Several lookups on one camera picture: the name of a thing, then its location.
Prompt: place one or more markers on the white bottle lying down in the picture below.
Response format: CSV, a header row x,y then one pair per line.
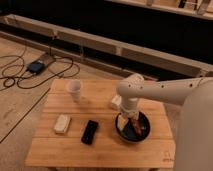
x,y
115,102

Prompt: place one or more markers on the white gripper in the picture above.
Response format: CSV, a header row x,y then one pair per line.
x,y
129,109

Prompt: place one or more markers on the wooden table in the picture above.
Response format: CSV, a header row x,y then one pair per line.
x,y
108,150

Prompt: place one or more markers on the white paper cup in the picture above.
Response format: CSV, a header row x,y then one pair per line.
x,y
73,87

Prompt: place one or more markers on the black remote control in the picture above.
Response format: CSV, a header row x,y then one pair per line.
x,y
89,132

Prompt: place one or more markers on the blue power adapter box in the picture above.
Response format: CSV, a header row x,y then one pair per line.
x,y
35,67

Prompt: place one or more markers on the dark ceramic bowl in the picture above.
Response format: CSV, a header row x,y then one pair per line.
x,y
129,134

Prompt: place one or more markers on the orange object in bowl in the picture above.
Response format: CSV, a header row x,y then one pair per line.
x,y
136,125

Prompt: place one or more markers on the wooden shelf frame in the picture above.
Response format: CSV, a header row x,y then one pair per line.
x,y
133,52

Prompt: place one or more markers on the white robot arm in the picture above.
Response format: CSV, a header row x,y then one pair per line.
x,y
194,145

